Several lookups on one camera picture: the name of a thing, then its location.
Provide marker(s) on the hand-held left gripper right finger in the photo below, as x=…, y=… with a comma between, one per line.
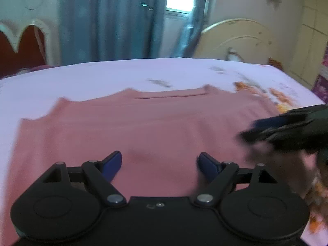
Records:
x=207, y=164

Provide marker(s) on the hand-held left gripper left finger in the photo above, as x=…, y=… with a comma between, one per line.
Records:
x=113, y=163

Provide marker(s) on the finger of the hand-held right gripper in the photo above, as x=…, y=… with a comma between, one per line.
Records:
x=271, y=121
x=258, y=134

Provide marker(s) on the pink long-sleeve sweater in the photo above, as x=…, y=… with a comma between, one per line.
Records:
x=153, y=125

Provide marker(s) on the purple patterned cloth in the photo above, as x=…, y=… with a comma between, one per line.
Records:
x=321, y=82

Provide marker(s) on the orange patterned cushion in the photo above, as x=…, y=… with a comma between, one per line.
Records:
x=276, y=64

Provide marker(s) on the white lace cloth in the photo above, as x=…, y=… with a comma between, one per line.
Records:
x=233, y=55

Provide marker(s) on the floral bed sheet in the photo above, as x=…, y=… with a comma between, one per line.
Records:
x=102, y=76

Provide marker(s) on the cream wardrobe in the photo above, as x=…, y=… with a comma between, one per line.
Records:
x=310, y=43

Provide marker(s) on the cream headboard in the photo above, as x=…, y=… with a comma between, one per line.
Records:
x=238, y=38

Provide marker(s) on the tied blue curtain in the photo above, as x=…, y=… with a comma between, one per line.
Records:
x=197, y=18

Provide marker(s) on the wide blue curtain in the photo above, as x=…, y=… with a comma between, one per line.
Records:
x=110, y=20

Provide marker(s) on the red and white headboard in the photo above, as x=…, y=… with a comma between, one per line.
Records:
x=28, y=46

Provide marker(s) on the window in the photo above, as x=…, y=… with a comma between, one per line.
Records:
x=176, y=0

